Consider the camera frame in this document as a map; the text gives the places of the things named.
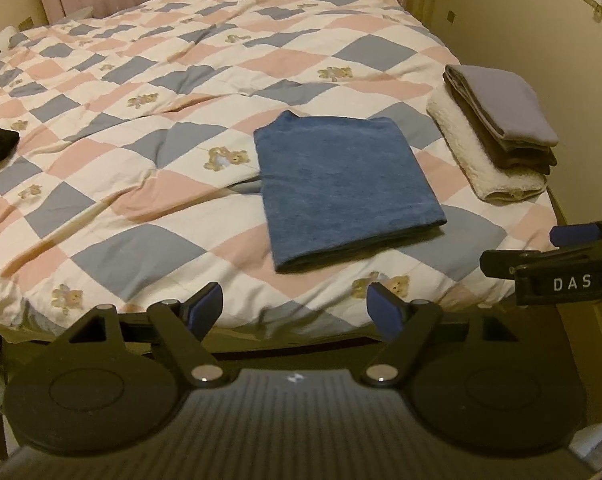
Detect blue denim jeans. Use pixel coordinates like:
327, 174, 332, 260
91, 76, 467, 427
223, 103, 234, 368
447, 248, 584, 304
253, 110, 446, 273

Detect folded dark brown cloth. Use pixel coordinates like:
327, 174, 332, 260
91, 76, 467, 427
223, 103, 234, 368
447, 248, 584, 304
445, 82, 557, 176

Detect folded white fluffy towel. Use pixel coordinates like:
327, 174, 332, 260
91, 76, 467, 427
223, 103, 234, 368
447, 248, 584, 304
426, 86, 547, 204

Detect folded purple grey cloth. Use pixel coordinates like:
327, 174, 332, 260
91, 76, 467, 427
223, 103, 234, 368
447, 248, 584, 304
444, 64, 559, 151

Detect checkered pink grey quilt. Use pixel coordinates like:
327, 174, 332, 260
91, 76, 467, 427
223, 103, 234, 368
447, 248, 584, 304
0, 0, 556, 341

